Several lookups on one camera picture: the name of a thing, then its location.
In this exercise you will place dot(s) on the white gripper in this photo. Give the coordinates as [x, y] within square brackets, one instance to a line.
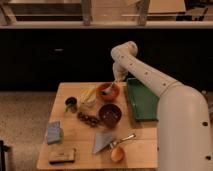
[119, 72]

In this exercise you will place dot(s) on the white dish brush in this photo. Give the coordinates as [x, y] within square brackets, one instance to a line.
[109, 88]

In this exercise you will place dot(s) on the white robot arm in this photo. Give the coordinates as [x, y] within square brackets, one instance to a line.
[183, 130]

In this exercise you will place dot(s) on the red orange bowl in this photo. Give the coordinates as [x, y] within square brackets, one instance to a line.
[107, 95]

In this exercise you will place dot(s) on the dark brown bowl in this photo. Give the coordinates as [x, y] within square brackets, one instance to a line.
[110, 115]

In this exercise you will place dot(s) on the green tray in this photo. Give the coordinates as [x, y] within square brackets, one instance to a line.
[142, 100]

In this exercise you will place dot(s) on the bunch of dark grapes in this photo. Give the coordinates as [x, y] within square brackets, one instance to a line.
[88, 119]

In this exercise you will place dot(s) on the dark green mug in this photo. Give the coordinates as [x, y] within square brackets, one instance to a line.
[71, 104]

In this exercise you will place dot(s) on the metal spoon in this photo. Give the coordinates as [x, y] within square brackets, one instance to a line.
[116, 142]

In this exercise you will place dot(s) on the grey folded cloth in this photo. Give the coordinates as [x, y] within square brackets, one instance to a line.
[102, 140]

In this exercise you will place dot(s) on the orange fruit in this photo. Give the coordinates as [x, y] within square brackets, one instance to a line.
[117, 154]

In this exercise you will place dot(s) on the wooden shelf rail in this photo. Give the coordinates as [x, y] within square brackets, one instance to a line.
[194, 14]

